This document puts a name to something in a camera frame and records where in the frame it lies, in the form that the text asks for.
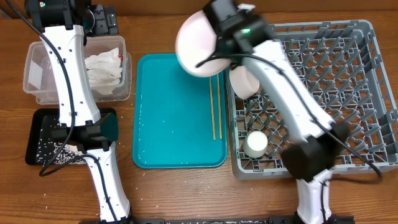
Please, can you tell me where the white napkin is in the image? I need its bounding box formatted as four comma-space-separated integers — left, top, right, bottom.
85, 48, 123, 95

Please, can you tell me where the large white plate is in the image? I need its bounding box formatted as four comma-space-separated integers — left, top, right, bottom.
175, 11, 231, 78

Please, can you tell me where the wooden chopstick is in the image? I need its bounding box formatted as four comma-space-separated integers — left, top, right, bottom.
209, 77, 216, 141
217, 74, 223, 139

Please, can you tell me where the pile of rice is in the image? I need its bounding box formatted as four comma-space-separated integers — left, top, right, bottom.
36, 114, 86, 165

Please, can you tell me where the small pink bowl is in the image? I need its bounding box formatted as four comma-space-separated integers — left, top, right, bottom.
229, 66, 260, 100

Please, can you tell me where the small white cup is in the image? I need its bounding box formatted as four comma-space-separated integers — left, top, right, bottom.
243, 131, 268, 158

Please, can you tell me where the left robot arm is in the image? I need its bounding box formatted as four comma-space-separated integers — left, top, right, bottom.
25, 0, 131, 223

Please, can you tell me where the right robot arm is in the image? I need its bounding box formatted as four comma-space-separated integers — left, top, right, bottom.
203, 0, 349, 223

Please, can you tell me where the clear plastic waste bin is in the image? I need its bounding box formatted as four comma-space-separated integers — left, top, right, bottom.
23, 36, 132, 105

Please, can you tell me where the grey dishwasher rack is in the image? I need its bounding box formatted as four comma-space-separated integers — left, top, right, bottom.
227, 20, 397, 180

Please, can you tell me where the teal serving tray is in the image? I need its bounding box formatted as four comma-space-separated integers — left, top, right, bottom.
132, 54, 228, 169

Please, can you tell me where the black plastic tray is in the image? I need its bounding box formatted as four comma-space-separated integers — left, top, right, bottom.
25, 108, 119, 165

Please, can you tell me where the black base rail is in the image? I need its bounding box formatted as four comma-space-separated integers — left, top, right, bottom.
79, 215, 355, 224

